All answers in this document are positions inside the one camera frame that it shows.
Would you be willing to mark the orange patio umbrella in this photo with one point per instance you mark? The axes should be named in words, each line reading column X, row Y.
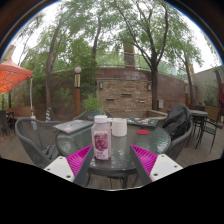
column 11, row 75

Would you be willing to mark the black wall lantern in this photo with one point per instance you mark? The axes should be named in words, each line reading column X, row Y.
column 149, row 87
column 101, row 85

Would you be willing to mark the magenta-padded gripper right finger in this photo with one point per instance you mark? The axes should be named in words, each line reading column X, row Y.
column 163, row 165

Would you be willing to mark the flat round red coaster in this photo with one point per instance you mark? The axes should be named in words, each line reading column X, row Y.
column 142, row 132

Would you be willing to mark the blue yellow striped cone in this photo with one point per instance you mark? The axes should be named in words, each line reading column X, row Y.
column 48, row 115

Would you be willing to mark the grey wicker chair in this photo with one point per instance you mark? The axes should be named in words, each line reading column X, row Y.
column 30, row 136
column 180, row 146
column 81, row 116

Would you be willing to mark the purple juice bottle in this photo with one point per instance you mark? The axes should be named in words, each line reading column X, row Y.
column 101, row 140

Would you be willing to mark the black backpack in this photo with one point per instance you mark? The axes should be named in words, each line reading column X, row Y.
column 176, row 121

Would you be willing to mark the green plant in blue pot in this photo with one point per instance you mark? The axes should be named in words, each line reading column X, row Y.
column 92, row 103

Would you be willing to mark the dark-trunk leafy tree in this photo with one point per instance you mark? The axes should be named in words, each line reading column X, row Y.
column 154, row 90

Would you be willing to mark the round dark patio table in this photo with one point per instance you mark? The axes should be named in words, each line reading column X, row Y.
column 199, row 114

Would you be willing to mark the wooden lamp post, globe light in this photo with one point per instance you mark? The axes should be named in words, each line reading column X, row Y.
column 186, row 96
column 77, row 96

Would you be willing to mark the closed dark red umbrella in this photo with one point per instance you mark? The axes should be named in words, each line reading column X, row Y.
column 220, row 90

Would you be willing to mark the white ribbed cup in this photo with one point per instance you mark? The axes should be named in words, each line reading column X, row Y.
column 119, row 127

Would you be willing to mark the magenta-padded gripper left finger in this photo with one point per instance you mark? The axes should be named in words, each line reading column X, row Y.
column 60, row 166

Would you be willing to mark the black metal chair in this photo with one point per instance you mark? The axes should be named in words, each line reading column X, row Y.
column 210, row 128

